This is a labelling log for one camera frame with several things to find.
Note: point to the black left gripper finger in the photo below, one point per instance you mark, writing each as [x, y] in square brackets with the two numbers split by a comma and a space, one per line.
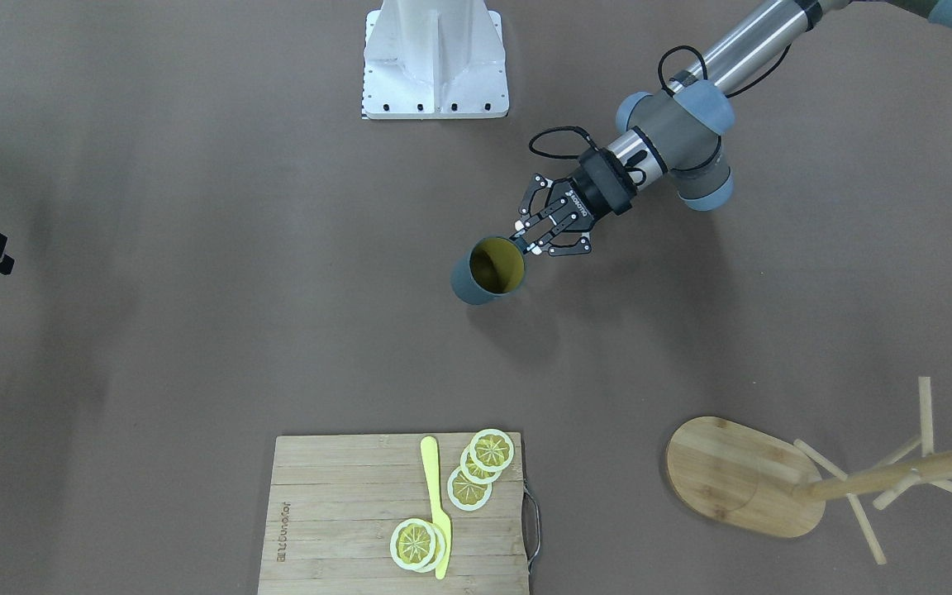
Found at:
[546, 199]
[568, 236]

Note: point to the hidden back lemon slice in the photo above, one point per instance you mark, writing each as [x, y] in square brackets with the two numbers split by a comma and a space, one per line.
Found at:
[440, 542]

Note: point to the wooden cup storage rack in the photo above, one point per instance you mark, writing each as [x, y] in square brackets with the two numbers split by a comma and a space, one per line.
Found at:
[740, 476]

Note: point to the bamboo cutting board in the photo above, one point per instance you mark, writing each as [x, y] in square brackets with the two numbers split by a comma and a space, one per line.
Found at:
[334, 502]

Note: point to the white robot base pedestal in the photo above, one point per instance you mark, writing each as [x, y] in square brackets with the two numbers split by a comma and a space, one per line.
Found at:
[434, 59]

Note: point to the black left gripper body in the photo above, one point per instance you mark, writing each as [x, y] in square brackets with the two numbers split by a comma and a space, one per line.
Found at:
[599, 189]

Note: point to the middle lemon slice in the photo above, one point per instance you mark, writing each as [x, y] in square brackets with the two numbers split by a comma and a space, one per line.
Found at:
[471, 471]

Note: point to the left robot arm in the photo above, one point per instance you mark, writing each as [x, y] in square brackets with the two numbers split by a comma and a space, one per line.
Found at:
[675, 133]

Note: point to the top lemon slice pair front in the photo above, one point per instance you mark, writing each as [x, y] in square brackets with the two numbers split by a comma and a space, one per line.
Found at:
[415, 545]

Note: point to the yellow plastic knife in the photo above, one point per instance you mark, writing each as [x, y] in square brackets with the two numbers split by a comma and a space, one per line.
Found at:
[431, 467]

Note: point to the lemon slice near handle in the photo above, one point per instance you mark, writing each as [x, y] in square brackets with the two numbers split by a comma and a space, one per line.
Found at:
[492, 450]

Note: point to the blue-grey cup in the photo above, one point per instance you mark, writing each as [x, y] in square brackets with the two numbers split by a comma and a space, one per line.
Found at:
[494, 268]

